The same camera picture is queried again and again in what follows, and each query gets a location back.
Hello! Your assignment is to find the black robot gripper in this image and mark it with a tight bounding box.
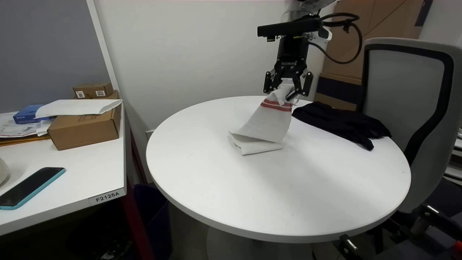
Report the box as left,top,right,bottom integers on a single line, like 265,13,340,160
263,36,315,101

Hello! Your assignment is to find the white towel with red stripes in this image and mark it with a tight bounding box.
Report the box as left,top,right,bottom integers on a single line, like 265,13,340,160
229,78,297,157

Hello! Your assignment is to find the black crumpled cloth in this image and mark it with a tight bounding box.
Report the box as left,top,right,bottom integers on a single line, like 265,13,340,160
291,99,393,151

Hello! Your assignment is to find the tall brown cardboard sheet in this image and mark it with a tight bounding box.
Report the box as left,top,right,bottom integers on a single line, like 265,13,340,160
314,0,435,112

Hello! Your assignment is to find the grey mesh office chair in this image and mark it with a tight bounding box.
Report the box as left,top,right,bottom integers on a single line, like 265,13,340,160
337,36,462,260

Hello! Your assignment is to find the small labelled cardboard box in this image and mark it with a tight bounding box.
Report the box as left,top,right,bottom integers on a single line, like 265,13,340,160
73,82,122,101

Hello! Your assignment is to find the dark red bar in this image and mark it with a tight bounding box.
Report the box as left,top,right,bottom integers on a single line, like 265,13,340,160
122,192,157,260

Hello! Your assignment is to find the brown cardboard box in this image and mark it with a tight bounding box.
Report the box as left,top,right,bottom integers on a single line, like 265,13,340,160
48,102,123,151

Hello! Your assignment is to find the white paper envelope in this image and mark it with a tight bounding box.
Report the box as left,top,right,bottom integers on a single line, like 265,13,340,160
34,98,123,120

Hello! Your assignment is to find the white office desk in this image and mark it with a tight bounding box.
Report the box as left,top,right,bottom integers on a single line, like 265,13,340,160
0,98,131,237

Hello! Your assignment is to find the grey-blue desk partition panel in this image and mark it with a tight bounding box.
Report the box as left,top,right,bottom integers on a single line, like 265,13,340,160
0,0,122,114

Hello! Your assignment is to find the blue flat packet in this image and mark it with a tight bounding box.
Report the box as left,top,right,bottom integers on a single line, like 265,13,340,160
12,102,50,125

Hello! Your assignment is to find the pile of printed papers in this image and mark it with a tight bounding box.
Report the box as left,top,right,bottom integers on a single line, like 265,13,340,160
0,111,54,141

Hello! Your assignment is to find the smartphone in teal case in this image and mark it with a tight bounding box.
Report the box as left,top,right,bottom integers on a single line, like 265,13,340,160
0,166,68,211

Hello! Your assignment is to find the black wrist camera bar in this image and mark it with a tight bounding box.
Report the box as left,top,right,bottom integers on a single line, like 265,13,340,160
256,16,336,43

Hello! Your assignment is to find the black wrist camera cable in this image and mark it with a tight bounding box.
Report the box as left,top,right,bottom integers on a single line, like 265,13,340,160
308,11,364,66

